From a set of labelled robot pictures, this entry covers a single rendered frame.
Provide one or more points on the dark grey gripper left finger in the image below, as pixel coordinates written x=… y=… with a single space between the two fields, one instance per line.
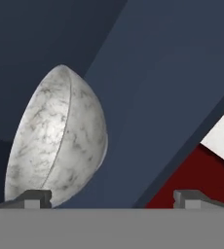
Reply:
x=32 y=198

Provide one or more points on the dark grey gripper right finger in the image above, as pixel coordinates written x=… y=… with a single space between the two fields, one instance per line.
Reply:
x=190 y=198

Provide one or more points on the white marbled bowl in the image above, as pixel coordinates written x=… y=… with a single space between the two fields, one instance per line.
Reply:
x=57 y=136

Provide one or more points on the dark blue cupboard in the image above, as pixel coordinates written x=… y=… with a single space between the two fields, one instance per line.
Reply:
x=149 y=81

